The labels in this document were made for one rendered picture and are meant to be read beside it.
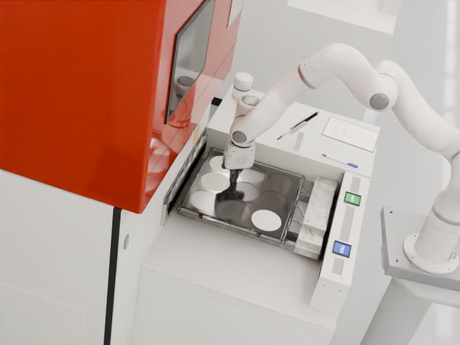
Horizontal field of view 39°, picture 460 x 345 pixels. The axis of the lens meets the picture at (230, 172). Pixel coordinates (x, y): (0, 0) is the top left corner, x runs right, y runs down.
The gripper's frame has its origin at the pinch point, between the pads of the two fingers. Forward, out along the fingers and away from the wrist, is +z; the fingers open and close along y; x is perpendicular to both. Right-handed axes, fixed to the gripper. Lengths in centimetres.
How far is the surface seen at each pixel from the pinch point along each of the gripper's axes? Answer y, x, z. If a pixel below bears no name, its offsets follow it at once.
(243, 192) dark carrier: 1.6, -6.9, 2.1
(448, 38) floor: 307, 263, 92
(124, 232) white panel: -48, -41, -20
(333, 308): 15, -56, 7
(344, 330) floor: 68, -10, 92
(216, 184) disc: -6.7, -1.7, 2.0
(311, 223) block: 19.3, -25.7, 1.1
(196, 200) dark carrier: -15.9, -8.9, 2.1
